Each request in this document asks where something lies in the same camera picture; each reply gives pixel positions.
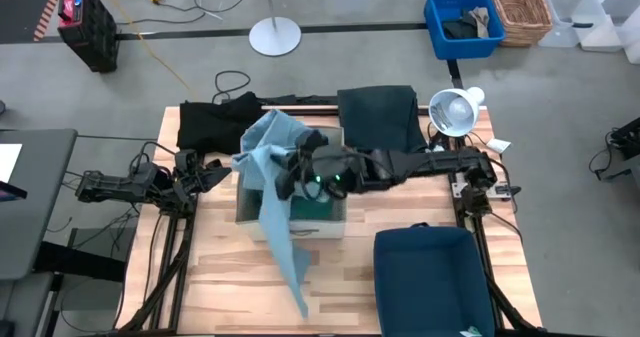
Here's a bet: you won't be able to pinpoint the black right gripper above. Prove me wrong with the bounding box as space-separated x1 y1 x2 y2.
273 129 362 202

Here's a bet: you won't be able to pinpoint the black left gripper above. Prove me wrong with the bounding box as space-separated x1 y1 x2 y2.
173 148 234 201

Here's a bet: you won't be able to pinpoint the dark blue jeans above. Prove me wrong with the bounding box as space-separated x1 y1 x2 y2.
337 84 430 154

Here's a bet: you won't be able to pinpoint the light blue cloth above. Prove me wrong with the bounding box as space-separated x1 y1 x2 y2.
230 108 321 321

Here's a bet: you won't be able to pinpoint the teal cloth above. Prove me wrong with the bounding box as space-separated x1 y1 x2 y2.
288 195 337 222

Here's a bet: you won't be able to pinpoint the white fabric storage bin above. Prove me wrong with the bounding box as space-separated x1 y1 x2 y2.
234 124 350 242

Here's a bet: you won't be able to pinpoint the white round stand base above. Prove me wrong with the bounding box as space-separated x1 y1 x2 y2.
248 0 303 58

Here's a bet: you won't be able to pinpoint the white lamp with bulb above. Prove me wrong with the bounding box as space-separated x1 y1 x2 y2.
428 86 486 139

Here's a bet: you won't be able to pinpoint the blue plastic bin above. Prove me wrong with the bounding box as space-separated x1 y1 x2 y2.
423 0 507 61

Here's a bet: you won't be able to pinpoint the grey desk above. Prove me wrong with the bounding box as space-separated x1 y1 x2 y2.
0 128 79 282

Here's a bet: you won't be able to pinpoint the black garment in bin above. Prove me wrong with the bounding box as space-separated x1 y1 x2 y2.
442 11 479 41

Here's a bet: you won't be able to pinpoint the navy fabric storage bin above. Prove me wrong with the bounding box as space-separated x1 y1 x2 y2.
373 221 497 337

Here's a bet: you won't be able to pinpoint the red and black box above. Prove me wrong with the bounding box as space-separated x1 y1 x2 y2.
56 0 121 74

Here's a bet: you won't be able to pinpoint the white paper slip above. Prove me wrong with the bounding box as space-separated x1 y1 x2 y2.
485 137 513 155

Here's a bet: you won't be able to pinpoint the dark tablet device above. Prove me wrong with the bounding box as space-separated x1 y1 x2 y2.
0 179 29 203

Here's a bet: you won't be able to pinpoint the white paper sheet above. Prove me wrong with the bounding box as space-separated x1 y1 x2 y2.
0 143 24 184

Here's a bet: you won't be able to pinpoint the beige garment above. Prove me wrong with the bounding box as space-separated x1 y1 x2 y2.
467 6 491 39

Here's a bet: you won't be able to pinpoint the wicker basket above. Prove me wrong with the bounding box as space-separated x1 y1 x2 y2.
488 0 554 49

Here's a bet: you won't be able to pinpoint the black mat with hazard stripes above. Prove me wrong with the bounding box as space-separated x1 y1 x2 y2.
0 0 66 45

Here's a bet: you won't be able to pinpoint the clear plastic storage bin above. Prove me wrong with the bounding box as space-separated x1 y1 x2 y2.
538 0 609 49
619 19 640 66
572 0 640 54

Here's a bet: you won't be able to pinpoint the black aluminium frame rail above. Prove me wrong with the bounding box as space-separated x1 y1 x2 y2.
259 95 341 107
117 211 199 336
449 196 544 336

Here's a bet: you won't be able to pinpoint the black looped floor cable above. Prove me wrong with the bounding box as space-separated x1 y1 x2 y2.
212 70 252 104

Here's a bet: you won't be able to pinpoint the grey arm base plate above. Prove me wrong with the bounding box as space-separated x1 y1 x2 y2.
452 181 522 201

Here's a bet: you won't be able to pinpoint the black equipment with cables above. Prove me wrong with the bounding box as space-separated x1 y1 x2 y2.
588 116 640 182

